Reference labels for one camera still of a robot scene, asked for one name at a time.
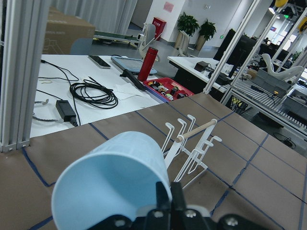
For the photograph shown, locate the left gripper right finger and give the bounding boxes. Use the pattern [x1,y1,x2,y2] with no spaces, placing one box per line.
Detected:
[171,182,187,211]

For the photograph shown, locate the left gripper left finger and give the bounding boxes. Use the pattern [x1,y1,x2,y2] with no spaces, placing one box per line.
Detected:
[155,182,171,210]

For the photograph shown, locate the light blue plastic cup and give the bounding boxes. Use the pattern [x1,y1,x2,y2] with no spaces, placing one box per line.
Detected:
[51,131,172,230]

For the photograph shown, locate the red parts tray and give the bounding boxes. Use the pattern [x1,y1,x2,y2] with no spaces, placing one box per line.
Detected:
[143,78,194,102]

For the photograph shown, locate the black power adapter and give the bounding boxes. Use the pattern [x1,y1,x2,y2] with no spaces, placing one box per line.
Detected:
[56,100,76,124]

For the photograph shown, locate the red thermos bottle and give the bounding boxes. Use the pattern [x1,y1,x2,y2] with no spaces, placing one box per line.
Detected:
[137,47,158,81]

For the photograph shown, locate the blue teach pendant tablet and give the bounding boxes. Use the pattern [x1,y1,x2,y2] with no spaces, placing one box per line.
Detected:
[111,56,143,75]

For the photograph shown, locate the black smartphone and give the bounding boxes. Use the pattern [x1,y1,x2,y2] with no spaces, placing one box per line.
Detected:
[88,55,111,69]

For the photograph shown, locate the black monitor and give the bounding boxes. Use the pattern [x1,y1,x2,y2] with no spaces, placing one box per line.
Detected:
[213,30,256,67]

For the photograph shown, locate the green potted plant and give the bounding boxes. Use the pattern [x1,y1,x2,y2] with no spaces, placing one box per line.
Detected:
[177,12,200,37]

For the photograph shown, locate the cardboard box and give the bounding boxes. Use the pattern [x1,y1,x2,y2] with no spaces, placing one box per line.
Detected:
[43,7,95,55]

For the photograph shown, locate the white wire cup rack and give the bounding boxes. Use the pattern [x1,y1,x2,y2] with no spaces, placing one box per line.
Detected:
[161,115,222,185]

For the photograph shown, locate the coiled black cable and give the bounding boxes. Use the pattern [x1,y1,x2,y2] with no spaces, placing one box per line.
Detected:
[69,76,119,110]

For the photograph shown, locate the aluminium frame post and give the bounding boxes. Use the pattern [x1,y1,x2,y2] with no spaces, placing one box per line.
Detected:
[0,0,51,152]

